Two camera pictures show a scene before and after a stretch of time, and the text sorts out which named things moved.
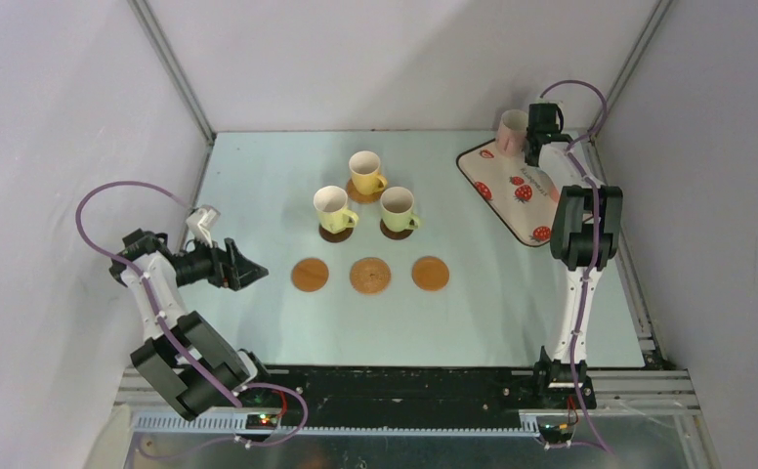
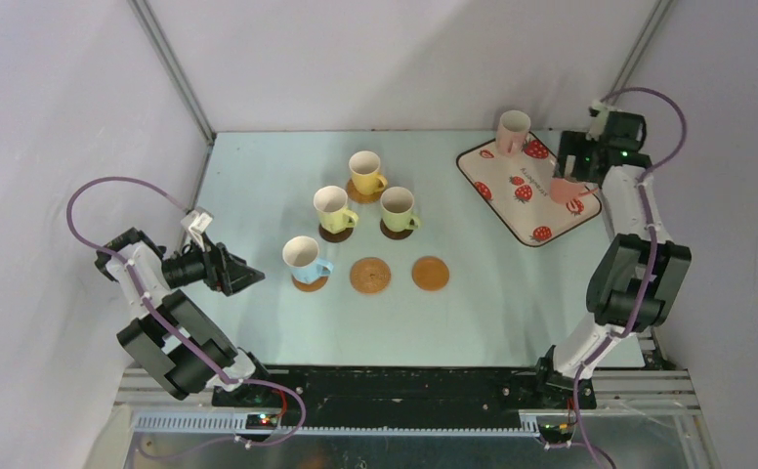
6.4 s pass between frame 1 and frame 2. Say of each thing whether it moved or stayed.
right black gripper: moved
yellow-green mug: stayed
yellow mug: stayed
